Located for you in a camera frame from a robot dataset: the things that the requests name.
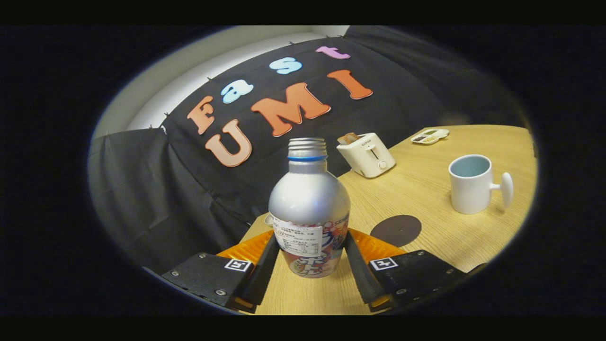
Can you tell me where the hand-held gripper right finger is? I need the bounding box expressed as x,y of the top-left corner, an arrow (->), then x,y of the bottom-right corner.
344,228 -> 467,313

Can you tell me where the dark brown round coaster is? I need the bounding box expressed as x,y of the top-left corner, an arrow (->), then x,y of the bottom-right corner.
370,215 -> 422,248

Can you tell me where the white toaster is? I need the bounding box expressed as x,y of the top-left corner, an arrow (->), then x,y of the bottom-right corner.
337,133 -> 396,179

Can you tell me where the white cup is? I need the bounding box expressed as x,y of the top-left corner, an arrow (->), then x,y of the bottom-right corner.
448,154 -> 514,215

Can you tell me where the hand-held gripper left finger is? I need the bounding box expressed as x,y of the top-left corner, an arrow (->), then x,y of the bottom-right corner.
161,229 -> 281,314

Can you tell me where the white divided snack tray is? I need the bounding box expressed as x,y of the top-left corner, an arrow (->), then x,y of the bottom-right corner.
411,128 -> 450,145

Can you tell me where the silver juice bottle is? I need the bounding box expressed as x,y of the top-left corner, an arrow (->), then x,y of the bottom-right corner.
268,137 -> 351,278

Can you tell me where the wooden table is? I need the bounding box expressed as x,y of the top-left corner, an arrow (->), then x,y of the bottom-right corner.
241,125 -> 538,315

